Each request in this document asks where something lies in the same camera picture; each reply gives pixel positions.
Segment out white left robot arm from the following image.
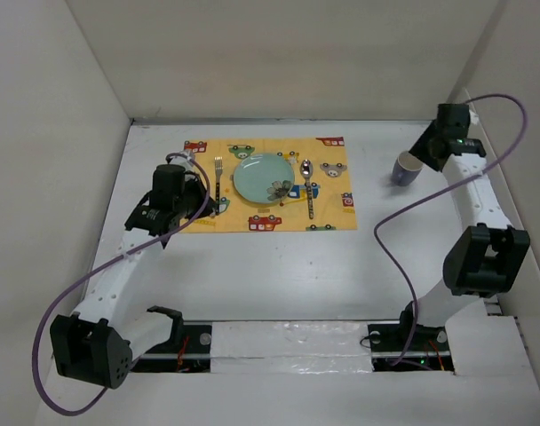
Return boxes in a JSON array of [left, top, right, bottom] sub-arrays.
[[50, 157, 214, 389]]

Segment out yellow cartoon print cloth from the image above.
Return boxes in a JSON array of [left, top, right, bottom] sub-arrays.
[[183, 137, 357, 233]]

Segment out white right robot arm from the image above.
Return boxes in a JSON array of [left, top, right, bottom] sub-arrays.
[[396, 104, 530, 350]]

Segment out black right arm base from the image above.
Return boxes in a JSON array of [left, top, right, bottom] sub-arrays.
[[360, 302, 455, 372]]

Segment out light green floral plate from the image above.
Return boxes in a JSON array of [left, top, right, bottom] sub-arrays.
[[233, 154, 295, 204]]

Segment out black handled fork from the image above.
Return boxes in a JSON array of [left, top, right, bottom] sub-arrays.
[[214, 156, 223, 216]]

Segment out aluminium table edge rail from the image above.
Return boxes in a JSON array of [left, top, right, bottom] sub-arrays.
[[432, 119, 457, 187]]

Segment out silver spoon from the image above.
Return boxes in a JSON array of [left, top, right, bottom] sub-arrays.
[[300, 159, 314, 220]]

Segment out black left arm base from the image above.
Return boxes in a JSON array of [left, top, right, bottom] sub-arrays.
[[131, 321, 213, 374]]

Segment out white lavender cup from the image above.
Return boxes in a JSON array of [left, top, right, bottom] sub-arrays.
[[391, 151, 424, 186]]

